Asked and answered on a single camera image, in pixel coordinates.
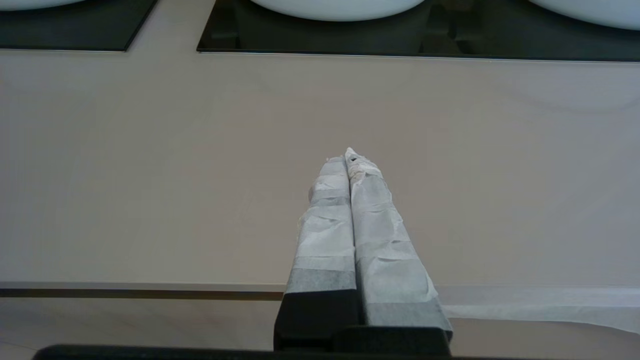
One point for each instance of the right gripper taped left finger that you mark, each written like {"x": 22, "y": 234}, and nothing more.
{"x": 325, "y": 240}

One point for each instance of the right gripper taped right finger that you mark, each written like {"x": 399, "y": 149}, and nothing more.
{"x": 385, "y": 250}

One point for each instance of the white oval pot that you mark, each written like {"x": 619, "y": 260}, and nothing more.
{"x": 595, "y": 11}
{"x": 340, "y": 9}

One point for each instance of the white round pot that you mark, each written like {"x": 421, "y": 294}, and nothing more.
{"x": 35, "y": 4}

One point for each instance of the black glass cooktop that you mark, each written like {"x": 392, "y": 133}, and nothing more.
{"x": 325, "y": 40}
{"x": 75, "y": 30}

